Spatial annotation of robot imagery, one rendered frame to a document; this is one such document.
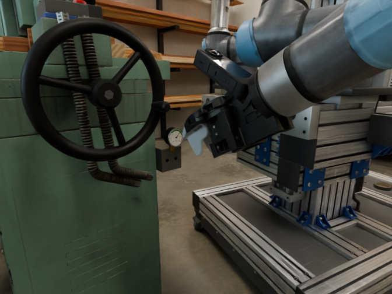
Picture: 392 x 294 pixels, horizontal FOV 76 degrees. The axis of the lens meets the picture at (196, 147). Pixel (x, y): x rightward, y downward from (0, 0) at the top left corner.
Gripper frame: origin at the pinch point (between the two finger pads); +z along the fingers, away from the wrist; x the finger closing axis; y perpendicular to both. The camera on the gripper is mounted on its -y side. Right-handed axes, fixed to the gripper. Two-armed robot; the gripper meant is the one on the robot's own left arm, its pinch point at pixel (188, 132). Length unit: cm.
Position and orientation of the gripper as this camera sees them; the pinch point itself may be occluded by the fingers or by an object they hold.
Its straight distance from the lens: 48.0
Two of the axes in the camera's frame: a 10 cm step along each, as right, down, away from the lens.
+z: -5.5, 3.2, 7.7
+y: 3.1, 9.4, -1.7
